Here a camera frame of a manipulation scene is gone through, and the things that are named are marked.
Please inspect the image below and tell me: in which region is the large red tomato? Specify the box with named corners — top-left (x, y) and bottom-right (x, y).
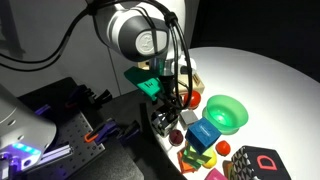
top-left (183, 90), bottom-right (203, 110)

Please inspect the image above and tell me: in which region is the aluminium profile rail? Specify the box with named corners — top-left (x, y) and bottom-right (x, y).
top-left (34, 103), bottom-right (56, 120)
top-left (36, 143), bottom-right (74, 166)

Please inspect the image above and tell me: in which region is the black cable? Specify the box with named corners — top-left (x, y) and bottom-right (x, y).
top-left (86, 0), bottom-right (195, 112)
top-left (0, 0), bottom-right (101, 73)

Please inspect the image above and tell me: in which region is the green plastic bowl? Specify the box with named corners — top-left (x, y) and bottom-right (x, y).
top-left (202, 94), bottom-right (249, 136)

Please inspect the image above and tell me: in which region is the purple orange spring clamp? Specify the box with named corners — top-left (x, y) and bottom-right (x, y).
top-left (83, 118), bottom-right (120, 145)
top-left (64, 84), bottom-right (96, 110)

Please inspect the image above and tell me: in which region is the green transparent block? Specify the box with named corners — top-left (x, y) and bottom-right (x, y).
top-left (181, 141), bottom-right (214, 171)

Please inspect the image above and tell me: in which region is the wooden tray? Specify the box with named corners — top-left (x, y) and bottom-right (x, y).
top-left (137, 60), bottom-right (206, 98)

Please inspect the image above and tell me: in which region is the orange green small block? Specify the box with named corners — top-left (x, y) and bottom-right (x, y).
top-left (222, 160), bottom-right (234, 180)

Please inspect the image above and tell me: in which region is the orange transparent block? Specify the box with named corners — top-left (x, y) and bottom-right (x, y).
top-left (176, 148), bottom-right (198, 175)

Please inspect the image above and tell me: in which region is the black perforated board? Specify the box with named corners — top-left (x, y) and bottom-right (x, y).
top-left (33, 99), bottom-right (106, 172)

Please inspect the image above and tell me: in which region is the pink block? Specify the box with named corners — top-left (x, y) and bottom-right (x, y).
top-left (204, 167), bottom-right (229, 180)

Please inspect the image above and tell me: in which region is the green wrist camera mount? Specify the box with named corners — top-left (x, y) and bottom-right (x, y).
top-left (123, 66), bottom-right (165, 102)

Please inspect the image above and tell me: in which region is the black soft block letter D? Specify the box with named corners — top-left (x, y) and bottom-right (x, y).
top-left (229, 145), bottom-right (293, 180)

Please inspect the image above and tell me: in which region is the black spring clamp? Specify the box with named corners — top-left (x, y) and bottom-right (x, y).
top-left (89, 88), bottom-right (114, 108)

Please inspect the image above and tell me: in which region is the dark red plum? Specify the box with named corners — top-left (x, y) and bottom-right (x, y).
top-left (168, 129), bottom-right (185, 147)

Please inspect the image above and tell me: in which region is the dark purple spring clamp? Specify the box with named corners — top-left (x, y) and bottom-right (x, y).
top-left (118, 120), bottom-right (142, 145)

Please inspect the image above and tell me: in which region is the small red tomato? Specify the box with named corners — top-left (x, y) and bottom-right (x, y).
top-left (215, 140), bottom-right (232, 157)

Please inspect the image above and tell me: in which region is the blue cube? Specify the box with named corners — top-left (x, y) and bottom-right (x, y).
top-left (185, 117), bottom-right (223, 156)

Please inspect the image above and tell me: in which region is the small grey cube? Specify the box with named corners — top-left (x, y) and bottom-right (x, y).
top-left (179, 109), bottom-right (200, 131)

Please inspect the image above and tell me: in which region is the yellow lemon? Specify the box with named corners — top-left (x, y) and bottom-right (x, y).
top-left (201, 148), bottom-right (218, 170)

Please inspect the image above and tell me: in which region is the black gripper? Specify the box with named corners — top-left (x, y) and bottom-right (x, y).
top-left (153, 73), bottom-right (188, 126)

